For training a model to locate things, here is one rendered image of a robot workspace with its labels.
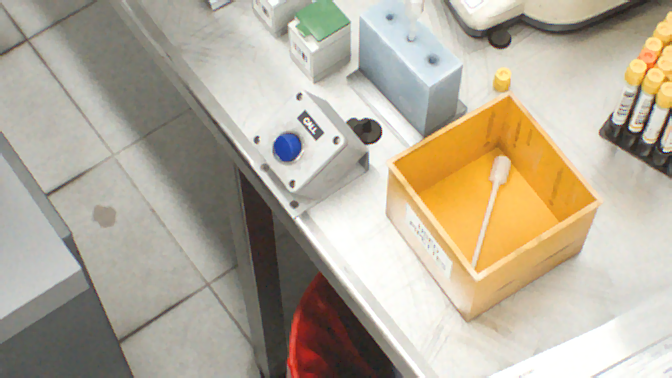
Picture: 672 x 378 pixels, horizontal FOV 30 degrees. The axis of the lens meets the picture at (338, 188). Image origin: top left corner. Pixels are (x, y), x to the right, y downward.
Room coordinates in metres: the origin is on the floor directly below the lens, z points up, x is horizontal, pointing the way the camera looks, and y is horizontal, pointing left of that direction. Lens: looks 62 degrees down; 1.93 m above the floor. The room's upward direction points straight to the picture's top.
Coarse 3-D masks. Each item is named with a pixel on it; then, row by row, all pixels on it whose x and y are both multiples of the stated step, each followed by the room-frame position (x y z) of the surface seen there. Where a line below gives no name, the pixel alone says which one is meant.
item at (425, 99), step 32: (384, 0) 0.70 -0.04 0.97; (384, 32) 0.66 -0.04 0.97; (416, 32) 0.66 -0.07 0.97; (384, 64) 0.65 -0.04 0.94; (416, 64) 0.63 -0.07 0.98; (448, 64) 0.63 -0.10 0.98; (384, 96) 0.65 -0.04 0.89; (416, 96) 0.61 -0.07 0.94; (448, 96) 0.62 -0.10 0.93; (416, 128) 0.61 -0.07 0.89
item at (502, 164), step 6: (498, 156) 0.58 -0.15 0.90; (504, 156) 0.57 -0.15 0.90; (498, 162) 0.57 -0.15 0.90; (504, 162) 0.57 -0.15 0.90; (510, 162) 0.57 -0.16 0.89; (492, 168) 0.57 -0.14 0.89; (498, 168) 0.56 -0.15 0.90; (504, 168) 0.56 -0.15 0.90; (492, 174) 0.56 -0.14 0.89; (498, 174) 0.56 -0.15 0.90; (504, 174) 0.56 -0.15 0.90; (492, 180) 0.55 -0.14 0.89; (498, 180) 0.55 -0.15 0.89; (504, 180) 0.55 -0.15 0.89
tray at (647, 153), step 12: (600, 132) 0.61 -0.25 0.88; (612, 132) 0.60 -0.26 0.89; (624, 132) 0.60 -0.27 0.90; (660, 132) 0.60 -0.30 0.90; (624, 144) 0.60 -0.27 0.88; (636, 144) 0.59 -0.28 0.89; (648, 144) 0.58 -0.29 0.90; (636, 156) 0.58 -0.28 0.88; (648, 156) 0.58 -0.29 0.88; (660, 156) 0.57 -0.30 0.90; (660, 168) 0.57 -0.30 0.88
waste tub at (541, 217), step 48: (432, 144) 0.55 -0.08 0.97; (480, 144) 0.58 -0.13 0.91; (528, 144) 0.56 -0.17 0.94; (432, 192) 0.54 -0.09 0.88; (480, 192) 0.54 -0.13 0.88; (528, 192) 0.54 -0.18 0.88; (576, 192) 0.51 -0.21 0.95; (432, 240) 0.47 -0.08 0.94; (528, 240) 0.50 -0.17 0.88; (576, 240) 0.48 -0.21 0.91; (480, 288) 0.42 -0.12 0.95
